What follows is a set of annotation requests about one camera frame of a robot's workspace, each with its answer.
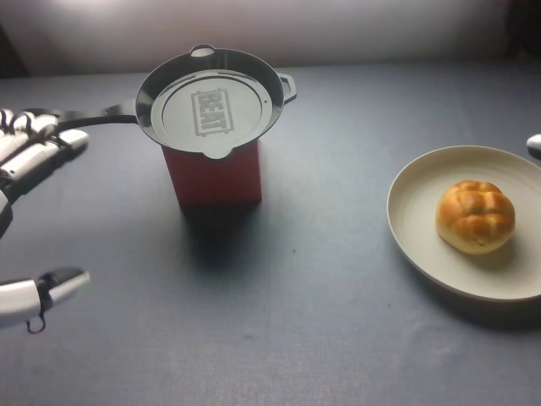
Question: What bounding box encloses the red cube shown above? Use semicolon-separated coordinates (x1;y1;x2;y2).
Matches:
162;137;263;212

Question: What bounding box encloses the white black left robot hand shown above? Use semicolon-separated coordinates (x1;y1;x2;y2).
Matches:
0;107;92;335

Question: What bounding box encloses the beige round plate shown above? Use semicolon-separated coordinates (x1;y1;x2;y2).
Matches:
386;145;541;302

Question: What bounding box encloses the golden brown bread roll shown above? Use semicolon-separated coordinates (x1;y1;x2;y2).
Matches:
434;179;516;255

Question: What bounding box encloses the black frying pan with print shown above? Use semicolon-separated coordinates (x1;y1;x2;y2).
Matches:
57;44;298;161

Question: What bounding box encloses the grey table cloth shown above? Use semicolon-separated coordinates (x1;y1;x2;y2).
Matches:
0;63;541;406

